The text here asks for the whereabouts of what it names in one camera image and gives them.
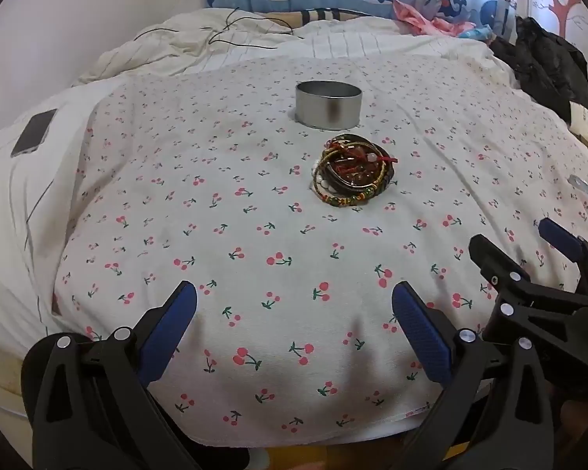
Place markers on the round metal tin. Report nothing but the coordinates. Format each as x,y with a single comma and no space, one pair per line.
328,107

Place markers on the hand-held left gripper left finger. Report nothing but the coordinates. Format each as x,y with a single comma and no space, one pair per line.
169,323

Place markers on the striped pillow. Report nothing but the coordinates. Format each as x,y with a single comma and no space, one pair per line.
318,14

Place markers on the grey smartphone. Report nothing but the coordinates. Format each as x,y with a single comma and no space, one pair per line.
34,133

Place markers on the black jacket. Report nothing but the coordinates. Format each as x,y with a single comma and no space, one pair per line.
544,68

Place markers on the pink cloth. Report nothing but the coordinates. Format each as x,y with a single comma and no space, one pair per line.
416,17

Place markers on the tree wall decal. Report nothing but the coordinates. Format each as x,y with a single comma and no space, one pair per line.
561,5

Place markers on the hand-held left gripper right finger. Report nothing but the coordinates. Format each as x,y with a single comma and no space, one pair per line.
421,333

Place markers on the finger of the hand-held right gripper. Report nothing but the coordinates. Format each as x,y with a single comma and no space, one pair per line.
563,240
500,262

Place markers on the clear plastic wrapper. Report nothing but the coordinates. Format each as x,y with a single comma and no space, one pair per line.
583,187

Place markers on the pile of mixed bangles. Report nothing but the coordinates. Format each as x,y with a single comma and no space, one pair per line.
357,186

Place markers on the cherry print cloth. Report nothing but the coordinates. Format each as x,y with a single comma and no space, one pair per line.
274,235

